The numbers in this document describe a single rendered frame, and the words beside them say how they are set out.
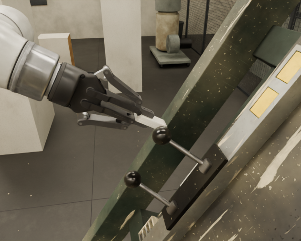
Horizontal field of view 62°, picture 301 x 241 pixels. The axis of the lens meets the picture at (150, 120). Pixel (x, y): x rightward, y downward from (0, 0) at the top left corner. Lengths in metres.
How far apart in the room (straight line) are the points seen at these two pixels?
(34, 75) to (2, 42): 0.06
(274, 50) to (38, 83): 0.49
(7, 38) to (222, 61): 0.46
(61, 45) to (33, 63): 5.00
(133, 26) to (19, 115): 2.14
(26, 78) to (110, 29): 3.70
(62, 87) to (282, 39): 0.47
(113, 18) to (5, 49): 3.68
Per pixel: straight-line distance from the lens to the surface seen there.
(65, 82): 0.44
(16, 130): 3.15
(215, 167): 0.48
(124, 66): 4.26
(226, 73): 0.67
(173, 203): 0.54
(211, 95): 0.68
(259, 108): 0.47
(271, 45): 0.65
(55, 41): 5.44
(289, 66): 0.48
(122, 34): 4.13
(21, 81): 0.44
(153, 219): 0.66
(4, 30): 0.46
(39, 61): 0.44
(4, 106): 3.03
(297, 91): 0.47
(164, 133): 0.47
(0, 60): 0.44
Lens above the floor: 1.82
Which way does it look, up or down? 31 degrees down
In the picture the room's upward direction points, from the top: straight up
